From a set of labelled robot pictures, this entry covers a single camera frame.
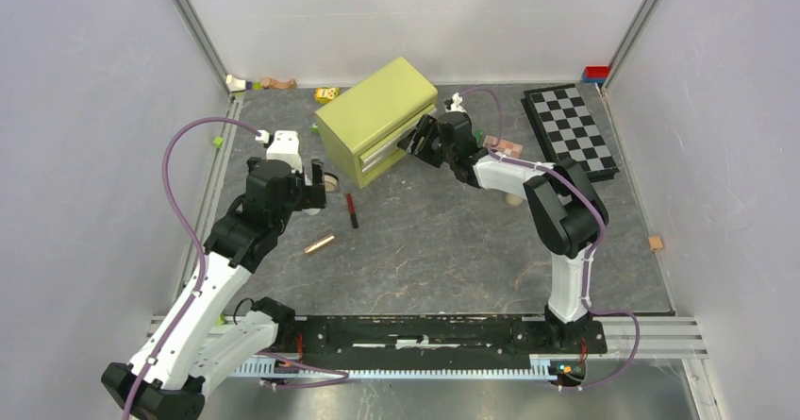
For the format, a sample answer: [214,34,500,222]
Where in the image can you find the round powder jar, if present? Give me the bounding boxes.
[324,174,339,193]

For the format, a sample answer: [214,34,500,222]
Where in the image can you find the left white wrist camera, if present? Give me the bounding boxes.
[255,130,304,173]

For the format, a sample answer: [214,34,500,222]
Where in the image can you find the rose gold lipstick tube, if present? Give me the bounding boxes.
[304,234,336,254]

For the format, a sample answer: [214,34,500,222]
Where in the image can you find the pink eyeshadow palette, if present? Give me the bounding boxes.
[482,135,524,159]

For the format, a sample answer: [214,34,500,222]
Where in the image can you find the wooden toy blocks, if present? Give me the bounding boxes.
[225,74,297,93]

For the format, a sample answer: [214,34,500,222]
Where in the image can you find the red blue blocks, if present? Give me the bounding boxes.
[581,65,610,84]

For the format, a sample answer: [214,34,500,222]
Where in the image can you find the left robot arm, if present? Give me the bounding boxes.
[101,157,326,419]

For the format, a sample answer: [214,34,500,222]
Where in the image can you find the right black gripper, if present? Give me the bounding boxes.
[396,113,456,168]

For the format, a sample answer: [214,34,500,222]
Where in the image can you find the black white checkerboard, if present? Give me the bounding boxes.
[521,84,620,182]

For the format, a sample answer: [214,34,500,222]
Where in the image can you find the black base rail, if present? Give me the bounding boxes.
[269,314,608,370]

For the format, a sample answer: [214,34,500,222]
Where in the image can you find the yellow toy car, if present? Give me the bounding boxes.
[314,87,341,105]

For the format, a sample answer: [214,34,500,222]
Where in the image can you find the small wooden cube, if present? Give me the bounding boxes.
[648,236,664,252]

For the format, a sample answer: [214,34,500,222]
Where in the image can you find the green metal drawer box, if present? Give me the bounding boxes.
[316,57,438,189]

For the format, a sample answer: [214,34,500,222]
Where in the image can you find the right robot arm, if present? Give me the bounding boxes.
[398,111,608,352]

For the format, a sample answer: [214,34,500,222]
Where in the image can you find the red black lip pencil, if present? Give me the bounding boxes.
[345,193,359,229]

